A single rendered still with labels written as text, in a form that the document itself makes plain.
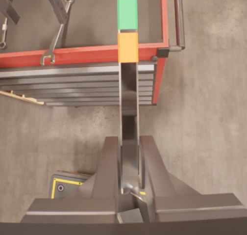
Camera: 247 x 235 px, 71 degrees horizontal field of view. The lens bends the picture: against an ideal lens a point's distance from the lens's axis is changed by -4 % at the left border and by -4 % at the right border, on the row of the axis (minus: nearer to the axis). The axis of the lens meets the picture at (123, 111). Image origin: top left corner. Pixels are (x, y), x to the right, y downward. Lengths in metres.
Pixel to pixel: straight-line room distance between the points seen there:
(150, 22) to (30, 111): 1.36
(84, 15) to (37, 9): 0.17
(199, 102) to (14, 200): 1.67
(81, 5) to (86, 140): 1.03
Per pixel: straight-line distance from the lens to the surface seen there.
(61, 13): 0.46
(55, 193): 1.23
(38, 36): 0.66
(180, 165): 1.40
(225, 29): 1.75
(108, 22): 0.59
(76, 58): 0.56
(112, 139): 0.16
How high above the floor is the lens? 1.37
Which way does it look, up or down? 78 degrees down
